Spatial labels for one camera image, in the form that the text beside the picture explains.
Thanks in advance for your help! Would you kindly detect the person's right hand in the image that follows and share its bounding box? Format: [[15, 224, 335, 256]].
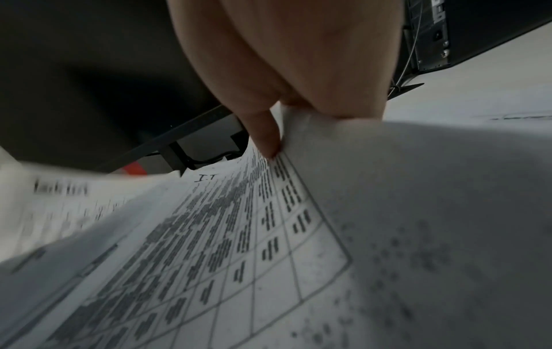
[[166, 0, 409, 160]]

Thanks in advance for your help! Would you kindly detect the black electronic device box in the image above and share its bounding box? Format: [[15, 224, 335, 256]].
[[403, 0, 552, 73]]

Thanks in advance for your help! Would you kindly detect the red object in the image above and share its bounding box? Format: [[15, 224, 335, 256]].
[[122, 161, 148, 177]]

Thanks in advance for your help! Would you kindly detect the large dark monitor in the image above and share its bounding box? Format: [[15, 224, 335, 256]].
[[0, 0, 227, 171]]

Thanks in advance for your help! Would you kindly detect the white table printed paper sheet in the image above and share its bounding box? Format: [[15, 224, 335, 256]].
[[0, 144, 352, 349]]

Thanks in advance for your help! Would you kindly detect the white titled paper sheet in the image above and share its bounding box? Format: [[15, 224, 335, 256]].
[[0, 146, 178, 263]]

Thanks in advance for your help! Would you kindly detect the thin grey cable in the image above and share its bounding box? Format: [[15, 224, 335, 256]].
[[389, 0, 423, 97]]

